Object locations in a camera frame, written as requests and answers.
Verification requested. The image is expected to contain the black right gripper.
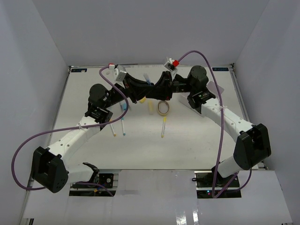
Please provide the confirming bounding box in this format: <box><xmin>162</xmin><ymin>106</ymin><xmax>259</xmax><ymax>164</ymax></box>
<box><xmin>151</xmin><ymin>70</ymin><xmax>196</xmax><ymax>100</ymax></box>

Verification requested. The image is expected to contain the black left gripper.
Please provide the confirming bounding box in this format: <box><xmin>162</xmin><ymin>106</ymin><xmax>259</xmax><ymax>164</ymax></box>
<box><xmin>105</xmin><ymin>76</ymin><xmax>153</xmax><ymax>110</ymax></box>

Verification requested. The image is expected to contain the blue pen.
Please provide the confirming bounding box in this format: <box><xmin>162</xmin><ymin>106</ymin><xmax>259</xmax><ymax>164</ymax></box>
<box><xmin>143</xmin><ymin>73</ymin><xmax>151</xmax><ymax>85</ymax></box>

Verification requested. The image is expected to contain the orange white pen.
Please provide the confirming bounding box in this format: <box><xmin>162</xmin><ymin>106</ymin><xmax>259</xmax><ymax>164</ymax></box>
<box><xmin>110</xmin><ymin>123</ymin><xmax>117</xmax><ymax>137</ymax></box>

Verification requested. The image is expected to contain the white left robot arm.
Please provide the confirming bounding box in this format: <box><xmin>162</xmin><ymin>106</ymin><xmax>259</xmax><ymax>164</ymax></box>
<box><xmin>31</xmin><ymin>73</ymin><xmax>156</xmax><ymax>193</ymax></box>

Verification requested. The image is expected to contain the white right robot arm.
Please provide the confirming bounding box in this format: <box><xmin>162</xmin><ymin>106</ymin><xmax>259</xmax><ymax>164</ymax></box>
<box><xmin>146</xmin><ymin>66</ymin><xmax>271</xmax><ymax>187</ymax></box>

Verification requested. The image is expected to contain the yellow tipped white pen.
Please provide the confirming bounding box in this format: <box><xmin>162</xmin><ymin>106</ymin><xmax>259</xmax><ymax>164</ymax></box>
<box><xmin>161</xmin><ymin>116</ymin><xmax>166</xmax><ymax>138</ymax></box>

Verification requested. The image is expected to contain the teal tipped white pen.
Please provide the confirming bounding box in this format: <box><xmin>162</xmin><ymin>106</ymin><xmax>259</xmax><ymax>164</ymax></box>
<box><xmin>121</xmin><ymin>118</ymin><xmax>126</xmax><ymax>136</ymax></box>

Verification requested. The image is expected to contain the white divided organizer box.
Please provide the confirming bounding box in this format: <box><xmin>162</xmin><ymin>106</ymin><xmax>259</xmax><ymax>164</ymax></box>
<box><xmin>178</xmin><ymin>81</ymin><xmax>219</xmax><ymax>117</ymax></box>

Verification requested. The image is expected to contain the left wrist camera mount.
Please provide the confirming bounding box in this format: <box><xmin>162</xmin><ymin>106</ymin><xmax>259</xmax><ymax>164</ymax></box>
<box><xmin>108</xmin><ymin>63</ymin><xmax>127</xmax><ymax>83</ymax></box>

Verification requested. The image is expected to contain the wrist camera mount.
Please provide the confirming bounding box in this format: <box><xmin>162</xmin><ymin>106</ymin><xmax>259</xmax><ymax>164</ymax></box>
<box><xmin>164</xmin><ymin>57</ymin><xmax>179</xmax><ymax>79</ymax></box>
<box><xmin>108</xmin><ymin>63</ymin><xmax>127</xmax><ymax>83</ymax></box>

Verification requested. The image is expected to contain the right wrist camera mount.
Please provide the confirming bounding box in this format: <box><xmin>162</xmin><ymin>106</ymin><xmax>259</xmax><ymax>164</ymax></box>
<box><xmin>164</xmin><ymin>57</ymin><xmax>179</xmax><ymax>79</ymax></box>

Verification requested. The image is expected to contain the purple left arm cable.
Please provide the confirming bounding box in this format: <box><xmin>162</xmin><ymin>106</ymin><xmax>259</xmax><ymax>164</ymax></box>
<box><xmin>11</xmin><ymin>66</ymin><xmax>129</xmax><ymax>197</ymax></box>

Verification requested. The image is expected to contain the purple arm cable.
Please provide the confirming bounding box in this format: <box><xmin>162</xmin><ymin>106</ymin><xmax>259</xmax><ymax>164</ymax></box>
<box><xmin>11</xmin><ymin>66</ymin><xmax>129</xmax><ymax>197</ymax></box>
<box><xmin>177</xmin><ymin>50</ymin><xmax>253</xmax><ymax>199</ymax></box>

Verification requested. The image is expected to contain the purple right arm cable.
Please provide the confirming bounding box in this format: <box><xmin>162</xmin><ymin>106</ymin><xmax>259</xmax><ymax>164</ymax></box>
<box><xmin>177</xmin><ymin>50</ymin><xmax>253</xmax><ymax>199</ymax></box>

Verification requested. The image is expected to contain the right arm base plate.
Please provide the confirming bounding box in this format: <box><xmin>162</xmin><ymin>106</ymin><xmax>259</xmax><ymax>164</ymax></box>
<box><xmin>191</xmin><ymin>172</ymin><xmax>241</xmax><ymax>199</ymax></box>

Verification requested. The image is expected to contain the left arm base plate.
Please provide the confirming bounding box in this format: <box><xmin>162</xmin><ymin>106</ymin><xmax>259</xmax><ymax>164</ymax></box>
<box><xmin>69</xmin><ymin>173</ymin><xmax>119</xmax><ymax>197</ymax></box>

